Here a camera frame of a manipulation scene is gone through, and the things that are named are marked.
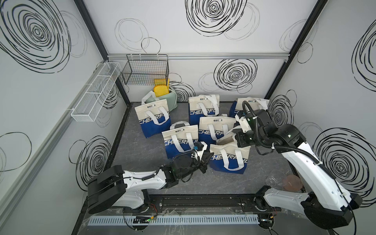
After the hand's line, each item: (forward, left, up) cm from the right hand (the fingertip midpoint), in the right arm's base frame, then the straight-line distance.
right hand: (237, 137), depth 66 cm
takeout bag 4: (+18, +43, -7) cm, 47 cm away
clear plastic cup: (-10, -26, -28) cm, 40 cm away
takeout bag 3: (+10, +10, -8) cm, 16 cm away
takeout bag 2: (+5, +26, -9) cm, 28 cm away
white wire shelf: (+11, +72, +7) cm, 73 cm away
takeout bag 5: (+25, +15, -5) cm, 30 cm away
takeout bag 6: (+24, -17, -2) cm, 30 cm away
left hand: (-4, +10, -10) cm, 15 cm away
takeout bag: (-5, +2, -12) cm, 13 cm away
